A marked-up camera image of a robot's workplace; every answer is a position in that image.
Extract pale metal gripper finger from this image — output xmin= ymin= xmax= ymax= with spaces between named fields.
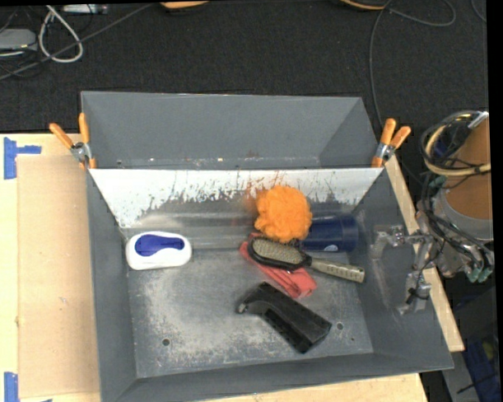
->
xmin=370 ymin=224 xmax=412 ymax=250
xmin=394 ymin=270 xmax=433 ymax=316

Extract dark blue cylinder can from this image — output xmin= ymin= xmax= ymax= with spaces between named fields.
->
xmin=299 ymin=213 xmax=361 ymax=255

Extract red folded cloth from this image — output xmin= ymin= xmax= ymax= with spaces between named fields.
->
xmin=238 ymin=230 xmax=319 ymax=302

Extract orange fluffy ball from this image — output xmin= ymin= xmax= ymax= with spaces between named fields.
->
xmin=251 ymin=183 xmax=314 ymax=245

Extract black plastic comb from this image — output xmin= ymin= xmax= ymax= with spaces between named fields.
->
xmin=235 ymin=279 xmax=334 ymax=358

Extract grey metal bin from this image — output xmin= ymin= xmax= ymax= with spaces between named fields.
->
xmin=79 ymin=78 xmax=456 ymax=402

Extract brown cardboard board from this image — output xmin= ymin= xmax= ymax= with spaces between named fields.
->
xmin=9 ymin=153 xmax=104 ymax=401

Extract black brush with beige handle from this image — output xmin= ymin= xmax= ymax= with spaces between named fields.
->
xmin=246 ymin=232 xmax=367 ymax=287

